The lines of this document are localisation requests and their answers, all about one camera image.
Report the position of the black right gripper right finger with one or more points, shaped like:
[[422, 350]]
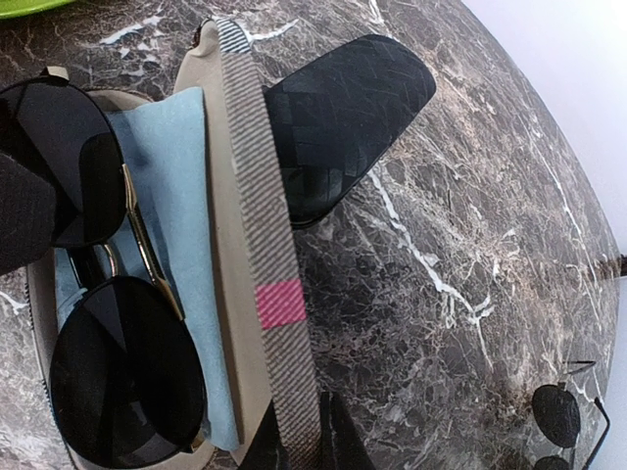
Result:
[[341, 446]]

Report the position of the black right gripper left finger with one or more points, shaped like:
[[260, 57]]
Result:
[[266, 451]]

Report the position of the plaid brown glasses case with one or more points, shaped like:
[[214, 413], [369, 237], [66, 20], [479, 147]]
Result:
[[261, 313]]

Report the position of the gold frame sunglasses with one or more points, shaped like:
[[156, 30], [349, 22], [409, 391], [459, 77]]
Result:
[[62, 164]]

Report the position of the black round sunglasses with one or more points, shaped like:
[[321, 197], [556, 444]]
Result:
[[557, 415]]

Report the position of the black quilted glasses case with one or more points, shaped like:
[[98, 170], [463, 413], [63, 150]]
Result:
[[334, 118]]

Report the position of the blue cleaning cloth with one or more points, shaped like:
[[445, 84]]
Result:
[[176, 255]]

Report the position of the green plate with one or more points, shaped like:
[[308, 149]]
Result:
[[23, 9]]

